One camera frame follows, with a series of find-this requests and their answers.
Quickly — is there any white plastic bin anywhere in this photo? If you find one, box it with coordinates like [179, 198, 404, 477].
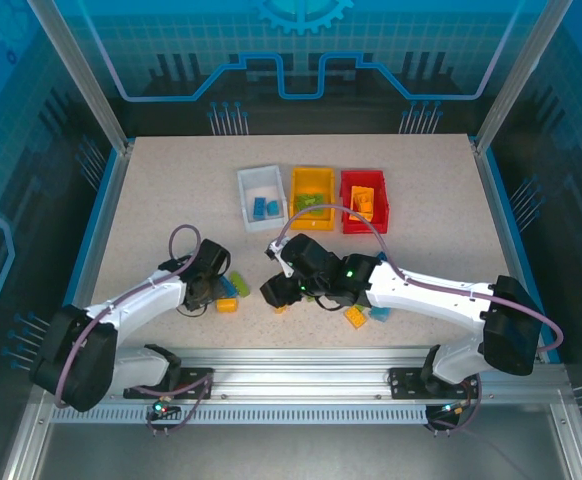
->
[236, 164, 288, 234]

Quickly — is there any yellow plastic bin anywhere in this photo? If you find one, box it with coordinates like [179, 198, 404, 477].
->
[289, 166, 337, 233]

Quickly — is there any red plastic bin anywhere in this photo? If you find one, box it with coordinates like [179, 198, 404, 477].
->
[339, 169, 390, 235]

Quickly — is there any left connector with LEDs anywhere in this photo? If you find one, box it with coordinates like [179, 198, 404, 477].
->
[148, 399, 182, 421]

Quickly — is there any connector with leds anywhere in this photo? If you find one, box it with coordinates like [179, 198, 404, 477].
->
[428, 402, 467, 421]
[148, 399, 182, 421]

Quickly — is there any right connector with LEDs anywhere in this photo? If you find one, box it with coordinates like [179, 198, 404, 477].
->
[428, 402, 467, 421]

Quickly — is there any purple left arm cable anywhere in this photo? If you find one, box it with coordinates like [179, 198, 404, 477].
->
[53, 224, 212, 436]

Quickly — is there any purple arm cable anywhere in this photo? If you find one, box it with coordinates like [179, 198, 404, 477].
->
[275, 203, 565, 431]
[53, 224, 212, 436]

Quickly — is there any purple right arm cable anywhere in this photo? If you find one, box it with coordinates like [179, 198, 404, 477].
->
[275, 203, 565, 431]

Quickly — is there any aluminium front rail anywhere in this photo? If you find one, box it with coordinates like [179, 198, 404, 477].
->
[30, 346, 575, 404]

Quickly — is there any slotted grey cable duct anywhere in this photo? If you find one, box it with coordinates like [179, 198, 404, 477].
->
[49, 403, 435, 426]

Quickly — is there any aluminium side rail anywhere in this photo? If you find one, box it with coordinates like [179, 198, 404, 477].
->
[63, 144, 135, 321]
[470, 139, 560, 351]

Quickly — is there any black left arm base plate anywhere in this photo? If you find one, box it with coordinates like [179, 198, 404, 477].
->
[122, 366, 216, 400]

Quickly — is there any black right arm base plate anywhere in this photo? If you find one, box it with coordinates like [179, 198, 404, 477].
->
[387, 366, 477, 400]

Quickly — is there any aluminium frame post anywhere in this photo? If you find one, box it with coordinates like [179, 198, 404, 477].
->
[470, 0, 570, 154]
[25, 0, 135, 154]

